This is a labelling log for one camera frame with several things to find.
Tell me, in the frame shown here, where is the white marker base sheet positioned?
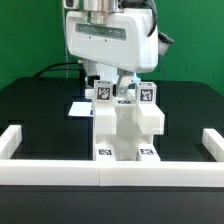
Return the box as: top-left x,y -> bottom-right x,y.
69,102 -> 92,117

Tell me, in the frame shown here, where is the white tagged cube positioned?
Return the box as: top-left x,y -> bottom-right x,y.
135,82 -> 157,104
94,80 -> 113,103

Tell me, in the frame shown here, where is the black thick cable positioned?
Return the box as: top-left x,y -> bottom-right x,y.
32,60 -> 88,78

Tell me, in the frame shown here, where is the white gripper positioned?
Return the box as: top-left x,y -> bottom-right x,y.
66,8 -> 158,98

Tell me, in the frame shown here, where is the white chair seat part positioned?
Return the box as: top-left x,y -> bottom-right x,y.
93,103 -> 153,161

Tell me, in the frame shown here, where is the thin white cable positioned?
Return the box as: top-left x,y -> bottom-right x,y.
61,0 -> 70,78

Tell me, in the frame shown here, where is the white chair back frame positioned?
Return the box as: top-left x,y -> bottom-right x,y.
85,87 -> 165,137

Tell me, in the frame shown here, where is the white U-shaped fence wall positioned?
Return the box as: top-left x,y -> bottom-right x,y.
0,125 -> 224,187

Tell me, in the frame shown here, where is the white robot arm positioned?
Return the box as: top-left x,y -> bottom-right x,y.
62,0 -> 174,97

